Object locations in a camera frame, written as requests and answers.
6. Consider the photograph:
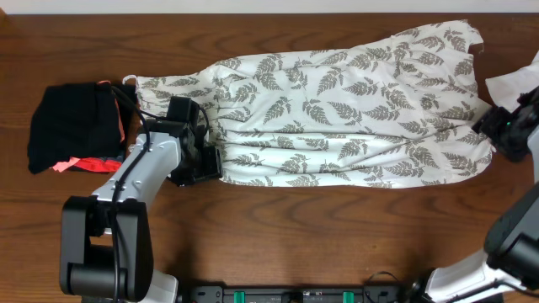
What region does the white fern print garment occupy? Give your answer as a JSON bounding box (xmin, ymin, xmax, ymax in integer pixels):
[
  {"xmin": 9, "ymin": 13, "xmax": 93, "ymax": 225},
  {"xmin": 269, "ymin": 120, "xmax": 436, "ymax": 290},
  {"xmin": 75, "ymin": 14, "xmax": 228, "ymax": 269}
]
[{"xmin": 134, "ymin": 20, "xmax": 493, "ymax": 189}]

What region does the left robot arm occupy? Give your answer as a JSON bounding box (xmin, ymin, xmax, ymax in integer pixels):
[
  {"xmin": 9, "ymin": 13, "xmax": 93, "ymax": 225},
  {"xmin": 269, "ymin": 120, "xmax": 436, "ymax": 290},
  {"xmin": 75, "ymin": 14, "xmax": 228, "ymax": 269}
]
[{"xmin": 59, "ymin": 97, "xmax": 222, "ymax": 302}]

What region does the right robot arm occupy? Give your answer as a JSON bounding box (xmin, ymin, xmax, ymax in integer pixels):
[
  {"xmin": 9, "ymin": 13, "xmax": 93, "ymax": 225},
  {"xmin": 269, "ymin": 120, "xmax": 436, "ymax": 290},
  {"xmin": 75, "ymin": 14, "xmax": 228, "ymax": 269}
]
[{"xmin": 406, "ymin": 88, "xmax": 538, "ymax": 303}]

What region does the plain white cloth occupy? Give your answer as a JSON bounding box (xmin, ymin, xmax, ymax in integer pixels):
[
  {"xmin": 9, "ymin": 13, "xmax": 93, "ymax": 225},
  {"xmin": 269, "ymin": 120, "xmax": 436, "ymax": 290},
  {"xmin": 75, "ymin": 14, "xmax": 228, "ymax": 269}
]
[{"xmin": 485, "ymin": 54, "xmax": 539, "ymax": 112}]

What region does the folded black and coral garment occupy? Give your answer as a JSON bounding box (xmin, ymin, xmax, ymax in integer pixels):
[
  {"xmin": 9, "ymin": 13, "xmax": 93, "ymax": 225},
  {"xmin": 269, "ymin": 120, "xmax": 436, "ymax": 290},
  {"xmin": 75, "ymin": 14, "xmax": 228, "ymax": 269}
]
[{"xmin": 27, "ymin": 81, "xmax": 137, "ymax": 174}]

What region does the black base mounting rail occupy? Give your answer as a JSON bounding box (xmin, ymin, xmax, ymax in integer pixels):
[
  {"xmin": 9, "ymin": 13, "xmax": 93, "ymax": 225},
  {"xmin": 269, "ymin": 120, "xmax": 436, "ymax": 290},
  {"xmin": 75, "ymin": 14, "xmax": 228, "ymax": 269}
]
[{"xmin": 175, "ymin": 271, "xmax": 424, "ymax": 303}]

